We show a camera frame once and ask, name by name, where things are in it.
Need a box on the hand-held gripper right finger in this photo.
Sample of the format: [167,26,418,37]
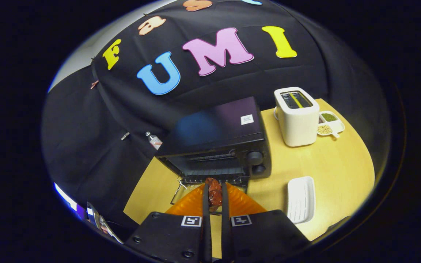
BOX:
[221,183,310,263]

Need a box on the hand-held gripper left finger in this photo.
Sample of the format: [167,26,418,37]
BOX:
[125,183,213,263]

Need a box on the reddish brown meat strip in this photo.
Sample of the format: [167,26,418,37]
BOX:
[205,178,223,212]

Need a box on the black toaster oven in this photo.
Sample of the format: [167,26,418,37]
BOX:
[155,96,272,206]

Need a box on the white pop-up toaster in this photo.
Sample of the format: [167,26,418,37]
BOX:
[274,87,321,147]

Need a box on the white ribbed tray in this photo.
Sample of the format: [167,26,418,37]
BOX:
[287,176,316,224]

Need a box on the clear plastic bottle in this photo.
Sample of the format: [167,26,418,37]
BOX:
[145,131,163,150]

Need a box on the white divided dish with beans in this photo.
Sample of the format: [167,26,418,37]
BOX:
[316,111,345,139]

